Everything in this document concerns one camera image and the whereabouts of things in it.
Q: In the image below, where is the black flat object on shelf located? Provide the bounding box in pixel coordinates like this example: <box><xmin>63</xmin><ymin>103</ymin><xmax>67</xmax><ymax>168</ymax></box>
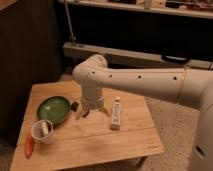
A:
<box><xmin>161</xmin><ymin>55</ymin><xmax>191</xmax><ymax>65</ymax></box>

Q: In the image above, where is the green bowl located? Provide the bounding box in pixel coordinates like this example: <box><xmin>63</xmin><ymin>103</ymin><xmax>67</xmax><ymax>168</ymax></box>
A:
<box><xmin>37</xmin><ymin>96</ymin><xmax>70</xmax><ymax>125</ymax></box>

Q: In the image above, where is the white block in cup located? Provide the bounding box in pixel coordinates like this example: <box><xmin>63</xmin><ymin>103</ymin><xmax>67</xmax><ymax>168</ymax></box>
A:
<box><xmin>41</xmin><ymin>122</ymin><xmax>49</xmax><ymax>136</ymax></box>

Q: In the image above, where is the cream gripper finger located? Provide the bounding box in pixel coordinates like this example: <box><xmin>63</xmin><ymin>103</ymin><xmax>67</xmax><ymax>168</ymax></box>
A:
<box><xmin>99</xmin><ymin>107</ymin><xmax>110</xmax><ymax>117</ymax></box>
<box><xmin>76</xmin><ymin>109</ymin><xmax>89</xmax><ymax>120</ymax></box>

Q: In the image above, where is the orange carrot toy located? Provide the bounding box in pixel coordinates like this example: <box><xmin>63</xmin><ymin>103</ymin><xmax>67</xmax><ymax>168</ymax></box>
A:
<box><xmin>25</xmin><ymin>134</ymin><xmax>35</xmax><ymax>159</ymax></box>

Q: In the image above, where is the black rectangular block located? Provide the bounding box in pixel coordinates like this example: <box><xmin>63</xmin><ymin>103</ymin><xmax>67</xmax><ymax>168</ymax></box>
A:
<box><xmin>71</xmin><ymin>102</ymin><xmax>79</xmax><ymax>112</ymax></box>

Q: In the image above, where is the white cup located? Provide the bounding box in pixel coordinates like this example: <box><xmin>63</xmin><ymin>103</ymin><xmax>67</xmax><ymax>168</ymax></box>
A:
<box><xmin>31</xmin><ymin>120</ymin><xmax>54</xmax><ymax>144</ymax></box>

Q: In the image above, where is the metal stand pole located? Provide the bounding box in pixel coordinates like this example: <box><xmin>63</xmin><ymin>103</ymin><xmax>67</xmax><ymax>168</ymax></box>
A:
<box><xmin>64</xmin><ymin>0</ymin><xmax>77</xmax><ymax>46</ymax></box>

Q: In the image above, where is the wooden table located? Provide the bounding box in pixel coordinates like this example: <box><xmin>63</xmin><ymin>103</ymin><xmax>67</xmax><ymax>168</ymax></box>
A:
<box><xmin>10</xmin><ymin>81</ymin><xmax>164</xmax><ymax>171</ymax></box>

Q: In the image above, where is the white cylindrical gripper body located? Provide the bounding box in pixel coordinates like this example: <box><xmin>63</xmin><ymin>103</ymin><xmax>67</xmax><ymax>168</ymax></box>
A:
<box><xmin>81</xmin><ymin>97</ymin><xmax>104</xmax><ymax>110</ymax></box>

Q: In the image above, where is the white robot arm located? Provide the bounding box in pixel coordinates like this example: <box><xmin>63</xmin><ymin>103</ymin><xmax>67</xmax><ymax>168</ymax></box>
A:
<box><xmin>73</xmin><ymin>54</ymin><xmax>213</xmax><ymax>171</ymax></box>

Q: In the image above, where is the upper wooden shelf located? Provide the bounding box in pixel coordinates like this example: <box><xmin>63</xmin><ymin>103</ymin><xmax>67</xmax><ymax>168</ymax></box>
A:
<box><xmin>58</xmin><ymin>0</ymin><xmax>213</xmax><ymax>20</ymax></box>

